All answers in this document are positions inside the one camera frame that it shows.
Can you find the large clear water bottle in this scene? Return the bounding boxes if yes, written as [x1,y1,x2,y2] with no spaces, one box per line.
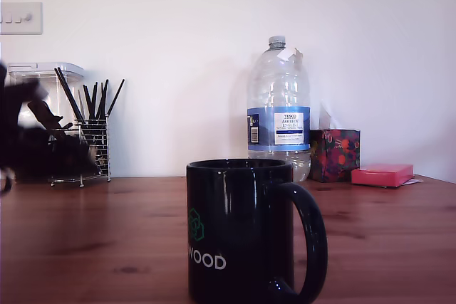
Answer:
[247,36,312,183]

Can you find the black mug with white lettering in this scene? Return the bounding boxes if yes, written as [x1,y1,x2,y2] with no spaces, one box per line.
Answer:
[186,158,328,304]

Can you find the white tissue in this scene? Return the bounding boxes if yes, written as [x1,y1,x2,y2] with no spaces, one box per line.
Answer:
[318,100,344,131]

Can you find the floral tissue box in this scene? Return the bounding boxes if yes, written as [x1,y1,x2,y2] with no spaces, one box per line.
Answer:
[309,128,361,183]

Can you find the flat pink box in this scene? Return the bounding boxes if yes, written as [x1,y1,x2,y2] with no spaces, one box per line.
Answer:
[351,163,415,189]

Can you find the dark brown scoop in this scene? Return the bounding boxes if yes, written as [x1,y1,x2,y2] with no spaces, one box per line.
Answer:
[27,100,74,130]

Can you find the clear plastic storage container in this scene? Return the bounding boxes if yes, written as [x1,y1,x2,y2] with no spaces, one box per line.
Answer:
[6,63,86,130]

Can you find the black utensil handle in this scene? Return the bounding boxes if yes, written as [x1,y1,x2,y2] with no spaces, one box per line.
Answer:
[57,66,87,122]
[53,67,84,124]
[82,85,93,120]
[98,79,110,120]
[106,78,126,118]
[90,82,98,120]

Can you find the chrome wire utensil rack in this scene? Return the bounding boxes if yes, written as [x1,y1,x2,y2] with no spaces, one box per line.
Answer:
[48,118,112,187]

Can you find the white light switch plate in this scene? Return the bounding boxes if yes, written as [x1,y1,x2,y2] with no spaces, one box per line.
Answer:
[0,1,43,36]

